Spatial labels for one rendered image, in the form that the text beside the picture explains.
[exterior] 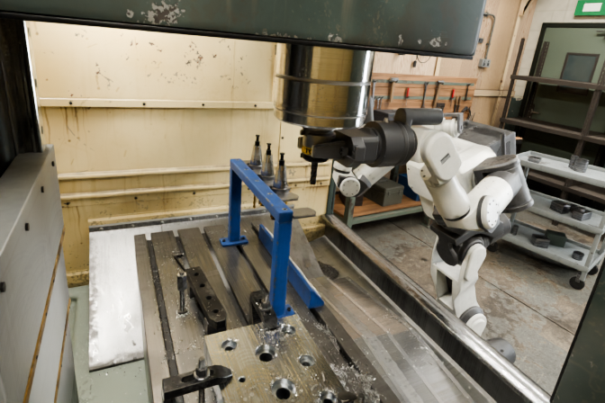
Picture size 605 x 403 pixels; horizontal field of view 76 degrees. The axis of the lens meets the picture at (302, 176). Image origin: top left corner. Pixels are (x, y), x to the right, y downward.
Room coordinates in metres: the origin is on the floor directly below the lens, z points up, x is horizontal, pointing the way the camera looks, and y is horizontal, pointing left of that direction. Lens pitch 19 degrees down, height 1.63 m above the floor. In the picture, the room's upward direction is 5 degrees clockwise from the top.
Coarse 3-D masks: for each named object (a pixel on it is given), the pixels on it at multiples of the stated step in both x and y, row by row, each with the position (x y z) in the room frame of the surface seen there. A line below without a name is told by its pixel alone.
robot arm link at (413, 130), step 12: (408, 108) 0.75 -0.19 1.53; (420, 108) 0.76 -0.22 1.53; (432, 108) 0.78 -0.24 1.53; (396, 120) 0.75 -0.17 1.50; (408, 120) 0.73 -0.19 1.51; (420, 120) 0.75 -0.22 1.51; (432, 120) 0.76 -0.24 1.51; (408, 132) 0.71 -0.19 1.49; (420, 132) 0.73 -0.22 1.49; (408, 144) 0.70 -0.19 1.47; (420, 144) 0.73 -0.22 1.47; (408, 156) 0.70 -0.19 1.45; (420, 156) 0.73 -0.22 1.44
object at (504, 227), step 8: (504, 216) 1.38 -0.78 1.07; (432, 224) 1.34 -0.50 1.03; (504, 224) 1.36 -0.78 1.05; (440, 232) 1.29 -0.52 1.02; (448, 232) 1.27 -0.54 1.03; (472, 232) 1.26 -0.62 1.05; (480, 232) 1.28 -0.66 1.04; (496, 232) 1.32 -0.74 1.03; (504, 232) 1.35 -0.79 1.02; (440, 240) 1.31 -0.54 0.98; (448, 240) 1.26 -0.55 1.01; (456, 240) 1.23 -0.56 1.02; (464, 240) 1.24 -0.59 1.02; (488, 240) 1.32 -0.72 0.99; (496, 240) 1.35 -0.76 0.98; (440, 248) 1.32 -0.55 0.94; (448, 248) 1.27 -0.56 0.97; (440, 256) 1.33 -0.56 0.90; (448, 256) 1.29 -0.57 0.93; (456, 256) 1.26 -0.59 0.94; (448, 264) 1.30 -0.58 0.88
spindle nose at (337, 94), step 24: (288, 48) 0.61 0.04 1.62; (312, 48) 0.59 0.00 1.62; (288, 72) 0.61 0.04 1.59; (312, 72) 0.59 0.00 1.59; (336, 72) 0.59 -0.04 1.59; (360, 72) 0.60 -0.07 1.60; (288, 96) 0.60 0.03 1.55; (312, 96) 0.59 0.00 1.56; (336, 96) 0.59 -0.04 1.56; (360, 96) 0.61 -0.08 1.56; (288, 120) 0.60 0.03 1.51; (312, 120) 0.59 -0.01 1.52; (336, 120) 0.59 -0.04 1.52; (360, 120) 0.62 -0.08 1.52
